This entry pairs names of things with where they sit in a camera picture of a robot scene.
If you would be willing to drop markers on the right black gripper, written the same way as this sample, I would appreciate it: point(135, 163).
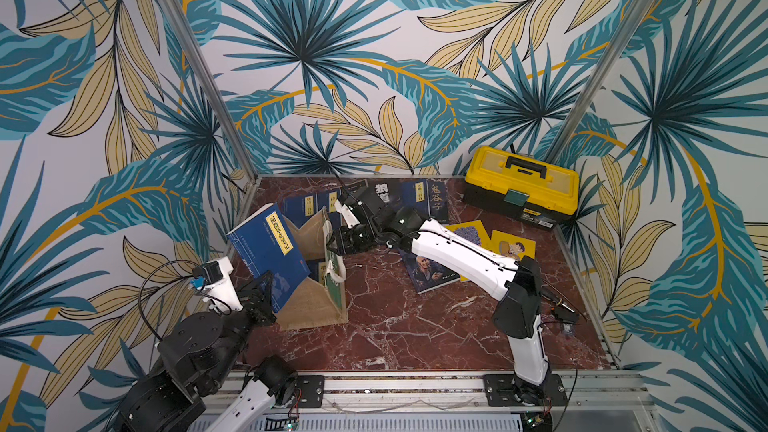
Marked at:
point(358, 216)

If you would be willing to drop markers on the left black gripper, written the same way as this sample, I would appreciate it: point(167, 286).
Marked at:
point(252, 298)

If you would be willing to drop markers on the old man portrait book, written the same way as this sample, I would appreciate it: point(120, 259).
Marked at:
point(426, 275)

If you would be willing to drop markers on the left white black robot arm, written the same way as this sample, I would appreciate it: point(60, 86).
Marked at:
point(196, 358)

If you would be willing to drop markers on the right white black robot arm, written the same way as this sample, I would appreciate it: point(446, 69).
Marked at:
point(516, 284)

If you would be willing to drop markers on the dark wolf title book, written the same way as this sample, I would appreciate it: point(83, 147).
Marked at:
point(390, 191)

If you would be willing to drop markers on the brown cover book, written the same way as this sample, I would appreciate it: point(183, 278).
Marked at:
point(354, 185)

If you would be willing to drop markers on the blue book back right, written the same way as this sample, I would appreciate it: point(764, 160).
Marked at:
point(415, 194)

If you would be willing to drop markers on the dark blue Guiguzi book back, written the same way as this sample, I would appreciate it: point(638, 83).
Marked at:
point(438, 200)

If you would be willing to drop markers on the blue book far left back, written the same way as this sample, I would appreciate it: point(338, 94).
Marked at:
point(299, 209)

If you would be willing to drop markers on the yellow book blue hair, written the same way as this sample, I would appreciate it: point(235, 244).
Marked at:
point(474, 232)

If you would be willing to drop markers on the yellow black toolbox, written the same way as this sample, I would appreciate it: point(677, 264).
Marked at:
point(521, 188)

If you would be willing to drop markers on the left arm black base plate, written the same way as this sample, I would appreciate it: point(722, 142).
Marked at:
point(302, 391)

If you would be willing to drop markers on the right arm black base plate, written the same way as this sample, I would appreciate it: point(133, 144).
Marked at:
point(509, 390)

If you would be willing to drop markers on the aluminium front rail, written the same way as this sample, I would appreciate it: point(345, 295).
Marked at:
point(598, 400)

